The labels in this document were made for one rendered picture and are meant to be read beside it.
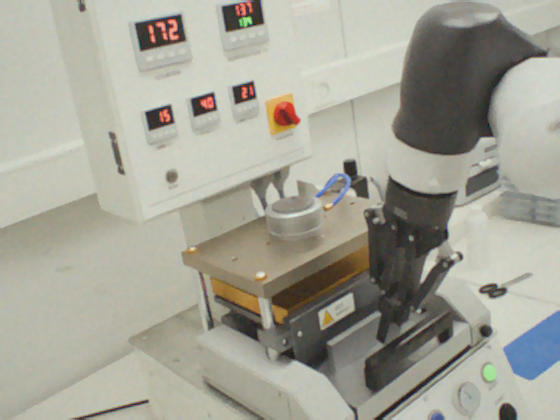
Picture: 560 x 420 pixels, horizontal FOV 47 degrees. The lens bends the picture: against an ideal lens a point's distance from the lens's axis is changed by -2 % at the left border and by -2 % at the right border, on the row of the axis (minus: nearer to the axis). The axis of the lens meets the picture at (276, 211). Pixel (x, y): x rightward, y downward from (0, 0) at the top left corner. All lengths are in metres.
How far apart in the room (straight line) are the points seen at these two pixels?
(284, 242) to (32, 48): 0.64
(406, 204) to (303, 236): 0.22
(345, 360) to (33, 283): 0.68
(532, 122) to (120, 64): 0.52
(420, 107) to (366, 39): 1.23
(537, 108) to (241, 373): 0.48
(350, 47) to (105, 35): 1.03
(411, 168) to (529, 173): 0.13
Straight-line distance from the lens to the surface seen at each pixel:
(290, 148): 1.03
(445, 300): 0.92
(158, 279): 1.44
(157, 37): 0.89
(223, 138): 0.95
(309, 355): 0.85
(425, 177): 0.65
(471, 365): 0.92
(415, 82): 0.62
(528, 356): 1.24
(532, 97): 0.57
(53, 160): 1.23
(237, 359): 0.83
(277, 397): 0.78
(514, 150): 0.57
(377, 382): 0.78
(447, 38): 0.60
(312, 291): 0.83
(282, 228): 0.85
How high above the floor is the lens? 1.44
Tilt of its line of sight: 20 degrees down
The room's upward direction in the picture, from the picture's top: 10 degrees counter-clockwise
